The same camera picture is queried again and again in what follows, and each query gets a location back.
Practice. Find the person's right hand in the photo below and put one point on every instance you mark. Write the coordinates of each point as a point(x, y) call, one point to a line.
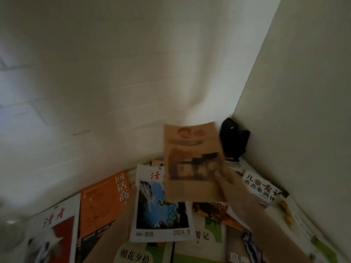
point(235, 193)

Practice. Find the person's right thumb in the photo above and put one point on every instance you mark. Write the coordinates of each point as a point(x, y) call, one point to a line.
point(222, 176)

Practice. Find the tan paperback book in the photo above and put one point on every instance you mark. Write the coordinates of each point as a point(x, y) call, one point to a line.
point(192, 164)

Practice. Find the person's left forearm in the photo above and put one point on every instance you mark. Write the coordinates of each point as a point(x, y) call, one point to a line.
point(113, 238)

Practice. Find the person's right forearm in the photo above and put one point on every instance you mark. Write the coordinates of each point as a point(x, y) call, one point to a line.
point(277, 241)

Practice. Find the dark orange book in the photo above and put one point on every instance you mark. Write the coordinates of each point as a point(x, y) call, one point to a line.
point(212, 210)

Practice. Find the black desk stapler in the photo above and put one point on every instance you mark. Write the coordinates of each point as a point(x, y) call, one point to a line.
point(233, 139)

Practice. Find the white booklet with bold print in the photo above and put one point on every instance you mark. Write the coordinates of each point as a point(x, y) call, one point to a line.
point(260, 186)

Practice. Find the small orange book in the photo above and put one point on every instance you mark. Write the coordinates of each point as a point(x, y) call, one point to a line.
point(157, 163)

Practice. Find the white magazine with waterfall photo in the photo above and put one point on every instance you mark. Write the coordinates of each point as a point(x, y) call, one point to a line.
point(161, 216)

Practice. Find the brown cover book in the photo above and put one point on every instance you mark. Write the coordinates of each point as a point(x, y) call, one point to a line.
point(234, 256)

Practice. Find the white book with green patches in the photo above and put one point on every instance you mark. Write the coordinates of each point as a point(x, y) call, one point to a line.
point(315, 238)

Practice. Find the white and green paperback book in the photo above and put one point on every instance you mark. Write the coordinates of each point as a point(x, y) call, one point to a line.
point(137, 256)

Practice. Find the orange paperback book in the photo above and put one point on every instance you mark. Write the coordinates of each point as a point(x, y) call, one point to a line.
point(100, 205)

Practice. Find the white and red magazine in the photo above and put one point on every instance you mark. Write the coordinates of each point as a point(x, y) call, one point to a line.
point(54, 232)

